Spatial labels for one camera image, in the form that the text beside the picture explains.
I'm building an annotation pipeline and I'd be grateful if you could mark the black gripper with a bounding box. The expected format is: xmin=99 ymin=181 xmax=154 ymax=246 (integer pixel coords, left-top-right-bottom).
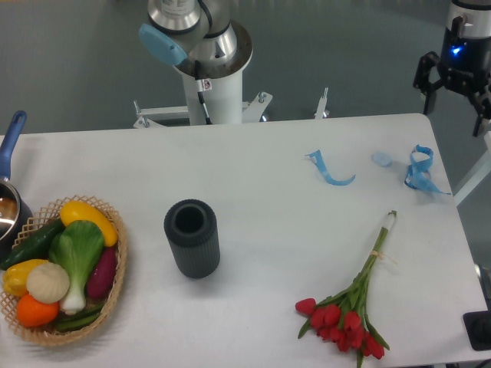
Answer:
xmin=413 ymin=15 xmax=490 ymax=137

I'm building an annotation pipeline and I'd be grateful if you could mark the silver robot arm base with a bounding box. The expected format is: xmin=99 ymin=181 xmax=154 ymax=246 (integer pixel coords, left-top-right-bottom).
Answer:
xmin=138 ymin=0 xmax=252 ymax=79

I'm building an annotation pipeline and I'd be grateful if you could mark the tangled blue tape strip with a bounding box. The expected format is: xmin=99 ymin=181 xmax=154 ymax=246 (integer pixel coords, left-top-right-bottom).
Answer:
xmin=404 ymin=144 xmax=452 ymax=196

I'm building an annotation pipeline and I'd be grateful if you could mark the light blue cap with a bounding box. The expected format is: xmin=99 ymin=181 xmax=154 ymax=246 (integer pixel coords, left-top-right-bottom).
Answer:
xmin=371 ymin=152 xmax=393 ymax=167

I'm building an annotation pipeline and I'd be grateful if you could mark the black device at edge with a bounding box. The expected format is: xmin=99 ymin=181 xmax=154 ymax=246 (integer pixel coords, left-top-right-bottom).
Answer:
xmin=463 ymin=310 xmax=490 ymax=351

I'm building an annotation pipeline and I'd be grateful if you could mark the red tulip bouquet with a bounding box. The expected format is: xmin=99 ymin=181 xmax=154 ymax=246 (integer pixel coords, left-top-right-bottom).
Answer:
xmin=295 ymin=210 xmax=397 ymax=367

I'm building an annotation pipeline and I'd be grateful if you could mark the dark grey ribbed vase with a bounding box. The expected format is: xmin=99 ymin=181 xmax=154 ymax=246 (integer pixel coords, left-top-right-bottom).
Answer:
xmin=163 ymin=199 xmax=221 ymax=279

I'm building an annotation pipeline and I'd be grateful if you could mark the purple sweet potato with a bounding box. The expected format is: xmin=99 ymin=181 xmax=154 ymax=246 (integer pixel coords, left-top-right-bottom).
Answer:
xmin=86 ymin=247 xmax=117 ymax=299

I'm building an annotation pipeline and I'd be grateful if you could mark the yellow squash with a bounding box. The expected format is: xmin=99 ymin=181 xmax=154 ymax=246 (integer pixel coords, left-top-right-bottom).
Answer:
xmin=60 ymin=200 xmax=118 ymax=247

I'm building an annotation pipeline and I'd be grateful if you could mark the green bok choy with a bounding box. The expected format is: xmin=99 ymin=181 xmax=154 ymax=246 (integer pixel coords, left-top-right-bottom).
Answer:
xmin=48 ymin=220 xmax=104 ymax=315

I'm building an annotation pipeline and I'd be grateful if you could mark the dark green cucumber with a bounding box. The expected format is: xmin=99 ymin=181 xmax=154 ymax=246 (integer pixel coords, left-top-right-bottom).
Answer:
xmin=1 ymin=218 xmax=65 ymax=271

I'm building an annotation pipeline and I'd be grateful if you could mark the green bean pod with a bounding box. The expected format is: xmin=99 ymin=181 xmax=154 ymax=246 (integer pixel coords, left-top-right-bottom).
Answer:
xmin=54 ymin=304 xmax=103 ymax=333

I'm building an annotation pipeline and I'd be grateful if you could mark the cream garlic bulb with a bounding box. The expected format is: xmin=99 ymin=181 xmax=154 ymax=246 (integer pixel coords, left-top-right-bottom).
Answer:
xmin=26 ymin=262 xmax=70 ymax=304

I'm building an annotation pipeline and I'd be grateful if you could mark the woven wicker basket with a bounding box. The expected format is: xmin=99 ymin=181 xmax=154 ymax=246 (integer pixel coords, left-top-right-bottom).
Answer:
xmin=1 ymin=195 xmax=128 ymax=347

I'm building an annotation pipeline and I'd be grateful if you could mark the orange fruit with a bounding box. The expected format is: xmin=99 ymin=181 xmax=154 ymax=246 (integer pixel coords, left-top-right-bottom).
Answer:
xmin=16 ymin=294 xmax=59 ymax=327

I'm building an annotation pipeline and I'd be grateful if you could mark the yellow bell pepper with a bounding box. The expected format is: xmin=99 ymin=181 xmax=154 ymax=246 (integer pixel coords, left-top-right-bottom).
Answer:
xmin=2 ymin=259 xmax=48 ymax=297

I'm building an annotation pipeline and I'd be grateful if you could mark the white frame bar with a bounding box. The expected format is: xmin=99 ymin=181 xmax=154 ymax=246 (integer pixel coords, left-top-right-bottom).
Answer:
xmin=453 ymin=132 xmax=490 ymax=206

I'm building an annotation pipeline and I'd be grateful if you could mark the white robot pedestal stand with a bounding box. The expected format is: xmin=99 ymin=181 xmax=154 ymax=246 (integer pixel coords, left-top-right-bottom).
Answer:
xmin=132 ymin=61 xmax=331 ymax=130

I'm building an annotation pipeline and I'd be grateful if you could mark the blue handled saucepan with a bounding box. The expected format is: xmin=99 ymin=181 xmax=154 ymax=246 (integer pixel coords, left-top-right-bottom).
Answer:
xmin=1 ymin=110 xmax=32 ymax=261

